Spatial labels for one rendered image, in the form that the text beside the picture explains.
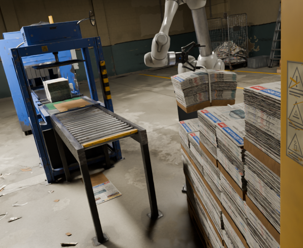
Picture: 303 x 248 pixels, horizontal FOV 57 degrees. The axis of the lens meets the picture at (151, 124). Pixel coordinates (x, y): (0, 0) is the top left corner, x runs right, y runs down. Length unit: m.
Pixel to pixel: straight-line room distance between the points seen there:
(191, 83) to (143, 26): 10.13
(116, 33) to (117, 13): 0.75
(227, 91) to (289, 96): 1.61
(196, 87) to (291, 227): 1.52
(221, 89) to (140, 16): 10.11
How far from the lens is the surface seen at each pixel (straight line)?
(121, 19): 11.59
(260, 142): 0.94
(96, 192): 3.09
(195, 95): 1.93
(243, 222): 1.28
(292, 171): 0.43
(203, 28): 2.27
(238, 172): 1.15
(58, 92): 4.06
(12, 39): 5.58
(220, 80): 1.96
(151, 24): 12.12
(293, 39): 0.38
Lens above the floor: 1.50
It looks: 18 degrees down
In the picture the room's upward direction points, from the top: 8 degrees counter-clockwise
